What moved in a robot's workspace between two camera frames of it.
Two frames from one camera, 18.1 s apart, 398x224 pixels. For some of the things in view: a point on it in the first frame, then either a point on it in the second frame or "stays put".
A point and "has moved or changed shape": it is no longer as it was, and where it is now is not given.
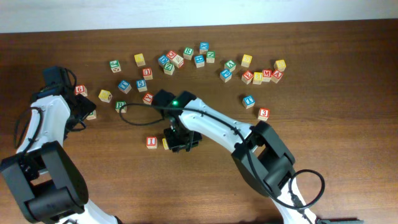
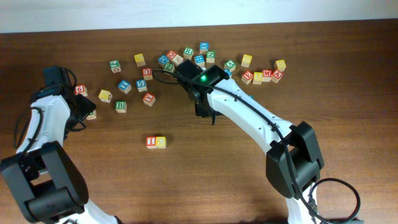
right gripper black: (175, 144) to (200, 108)
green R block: (188, 53) stays put
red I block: (152, 142) stays put
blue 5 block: (141, 85) stays put
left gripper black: (86, 107) stays put
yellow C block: (165, 144) has moved or changed shape
